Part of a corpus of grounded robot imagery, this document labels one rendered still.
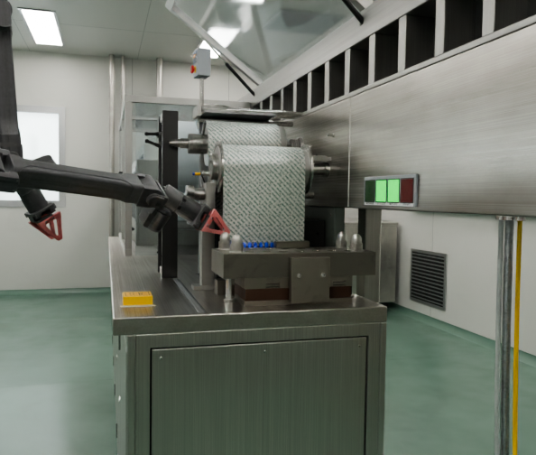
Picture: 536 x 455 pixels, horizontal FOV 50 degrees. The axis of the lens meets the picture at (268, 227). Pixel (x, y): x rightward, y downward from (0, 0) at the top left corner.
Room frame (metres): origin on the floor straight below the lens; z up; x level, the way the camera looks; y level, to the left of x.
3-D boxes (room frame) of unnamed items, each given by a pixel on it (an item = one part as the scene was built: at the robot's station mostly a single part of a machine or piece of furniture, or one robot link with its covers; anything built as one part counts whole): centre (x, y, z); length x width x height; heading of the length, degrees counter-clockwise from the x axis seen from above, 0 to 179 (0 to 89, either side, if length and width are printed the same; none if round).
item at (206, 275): (1.63, 0.19, 1.05); 0.06 x 0.05 x 0.31; 106
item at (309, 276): (1.40, -0.11, 0.96); 0.10 x 0.03 x 0.11; 106
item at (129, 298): (1.39, 0.32, 0.91); 0.07 x 0.07 x 0.02; 16
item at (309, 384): (2.53, 0.35, 0.43); 2.52 x 0.64 x 0.86; 16
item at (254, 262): (1.48, -0.07, 1.00); 0.40 x 0.16 x 0.06; 106
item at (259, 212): (1.58, 0.01, 1.11); 0.23 x 0.01 x 0.18; 106
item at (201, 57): (2.15, 0.26, 1.66); 0.07 x 0.07 x 0.10; 22
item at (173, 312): (2.53, 0.36, 0.88); 2.52 x 0.66 x 0.04; 16
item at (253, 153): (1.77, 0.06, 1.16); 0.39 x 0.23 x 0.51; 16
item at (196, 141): (1.85, 0.23, 1.33); 0.06 x 0.06 x 0.06; 16
